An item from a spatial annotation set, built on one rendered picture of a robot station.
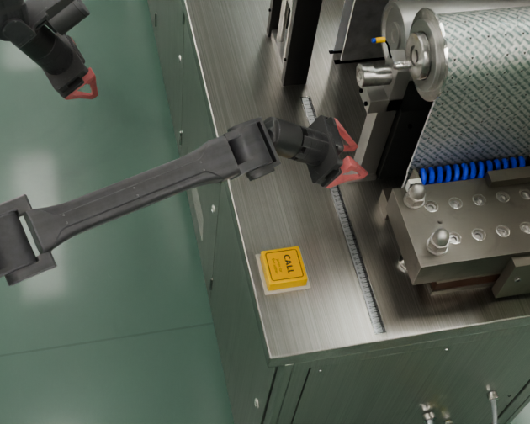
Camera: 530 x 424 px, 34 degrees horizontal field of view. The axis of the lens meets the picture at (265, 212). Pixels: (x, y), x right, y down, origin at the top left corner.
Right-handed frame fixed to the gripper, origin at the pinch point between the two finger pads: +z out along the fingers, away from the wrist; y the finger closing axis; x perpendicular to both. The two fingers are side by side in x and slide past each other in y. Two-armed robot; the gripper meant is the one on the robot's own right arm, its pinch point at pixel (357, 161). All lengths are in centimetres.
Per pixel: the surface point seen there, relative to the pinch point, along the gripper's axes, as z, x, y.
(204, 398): 37, -103, -5
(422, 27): -3.7, 23.6, -8.1
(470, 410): 61, -39, 25
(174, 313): 33, -104, -32
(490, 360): 42, -17, 26
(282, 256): -4.2, -19.4, 8.1
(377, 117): 4.0, 4.3, -7.6
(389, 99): 1.9, 9.2, -6.9
